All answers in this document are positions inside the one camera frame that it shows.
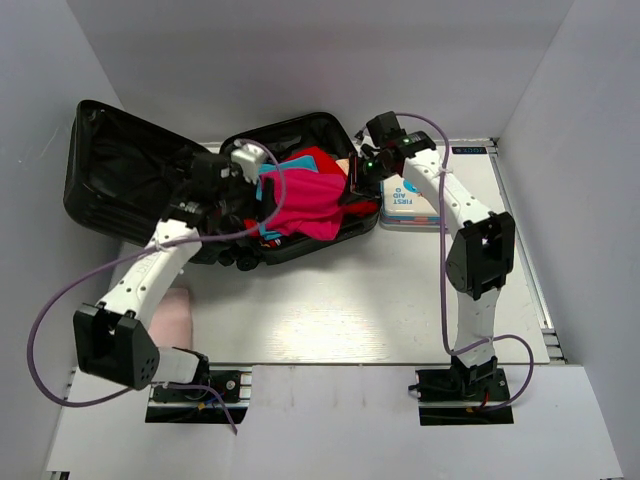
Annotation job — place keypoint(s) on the red polo shirt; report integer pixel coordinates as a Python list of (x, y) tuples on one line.
[(314, 159)]

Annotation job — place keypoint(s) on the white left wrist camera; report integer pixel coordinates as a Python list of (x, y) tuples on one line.
[(250, 158)]

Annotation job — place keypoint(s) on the orange patterned white pouch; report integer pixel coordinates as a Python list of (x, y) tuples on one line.
[(344, 165)]

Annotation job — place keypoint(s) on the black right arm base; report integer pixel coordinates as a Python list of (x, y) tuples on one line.
[(443, 400)]

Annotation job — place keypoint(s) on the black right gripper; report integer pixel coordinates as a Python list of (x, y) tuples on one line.
[(355, 177)]

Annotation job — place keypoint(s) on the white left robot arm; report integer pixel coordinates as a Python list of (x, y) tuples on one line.
[(112, 336)]

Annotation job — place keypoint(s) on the black hard-shell suitcase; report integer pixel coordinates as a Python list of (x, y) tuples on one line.
[(122, 171)]

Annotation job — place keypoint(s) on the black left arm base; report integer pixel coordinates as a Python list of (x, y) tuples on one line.
[(196, 405)]

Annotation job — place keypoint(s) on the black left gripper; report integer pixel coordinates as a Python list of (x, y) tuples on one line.
[(252, 208)]

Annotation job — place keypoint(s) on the pink towel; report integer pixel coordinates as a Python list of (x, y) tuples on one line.
[(172, 322)]

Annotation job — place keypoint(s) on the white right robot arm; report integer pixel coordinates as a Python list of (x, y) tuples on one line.
[(476, 244)]

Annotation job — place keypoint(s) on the first aid tin box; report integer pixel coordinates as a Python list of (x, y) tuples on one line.
[(404, 208)]

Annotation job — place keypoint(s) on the magenta garment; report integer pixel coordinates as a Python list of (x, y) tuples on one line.
[(311, 205)]

